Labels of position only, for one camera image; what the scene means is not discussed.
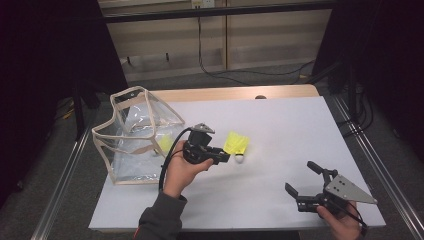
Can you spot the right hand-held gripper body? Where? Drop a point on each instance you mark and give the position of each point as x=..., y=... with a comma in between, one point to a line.
x=346, y=190

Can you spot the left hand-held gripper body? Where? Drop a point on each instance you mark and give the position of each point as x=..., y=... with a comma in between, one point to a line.
x=198, y=150

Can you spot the yellow shuttlecock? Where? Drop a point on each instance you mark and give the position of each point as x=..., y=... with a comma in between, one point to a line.
x=236, y=143
x=165, y=143

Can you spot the clear plastic bag beige trim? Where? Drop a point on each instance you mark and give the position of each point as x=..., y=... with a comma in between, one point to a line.
x=133, y=110

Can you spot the person's left hand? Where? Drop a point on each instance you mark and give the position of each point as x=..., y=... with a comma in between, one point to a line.
x=180, y=173

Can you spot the person's right hand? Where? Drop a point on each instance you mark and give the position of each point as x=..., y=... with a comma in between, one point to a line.
x=343, y=228

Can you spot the white table board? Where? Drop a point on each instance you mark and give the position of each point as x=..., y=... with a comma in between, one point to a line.
x=283, y=126

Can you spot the dark round table grommet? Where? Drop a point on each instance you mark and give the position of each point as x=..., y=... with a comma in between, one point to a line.
x=260, y=97

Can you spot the black metal stand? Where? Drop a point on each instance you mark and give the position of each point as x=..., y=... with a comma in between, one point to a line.
x=351, y=90
x=79, y=113

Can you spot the light wooden cabinet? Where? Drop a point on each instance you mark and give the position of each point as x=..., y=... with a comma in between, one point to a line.
x=266, y=33

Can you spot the black horizontal metal bar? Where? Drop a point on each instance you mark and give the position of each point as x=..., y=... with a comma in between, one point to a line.
x=200, y=13

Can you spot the aluminium floor rail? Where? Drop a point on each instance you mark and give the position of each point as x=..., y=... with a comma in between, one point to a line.
x=60, y=190
x=376, y=166

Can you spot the white wall outlet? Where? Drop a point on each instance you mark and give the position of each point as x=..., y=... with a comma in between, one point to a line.
x=203, y=3

